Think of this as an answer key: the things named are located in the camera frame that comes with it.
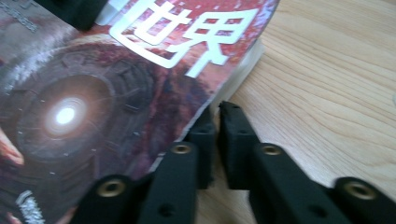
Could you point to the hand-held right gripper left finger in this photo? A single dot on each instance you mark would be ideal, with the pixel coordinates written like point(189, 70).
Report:
point(183, 168)

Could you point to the red science fiction magazine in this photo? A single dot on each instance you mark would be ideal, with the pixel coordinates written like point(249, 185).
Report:
point(102, 93)

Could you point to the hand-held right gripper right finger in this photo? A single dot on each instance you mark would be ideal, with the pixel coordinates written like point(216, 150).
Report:
point(249, 155)

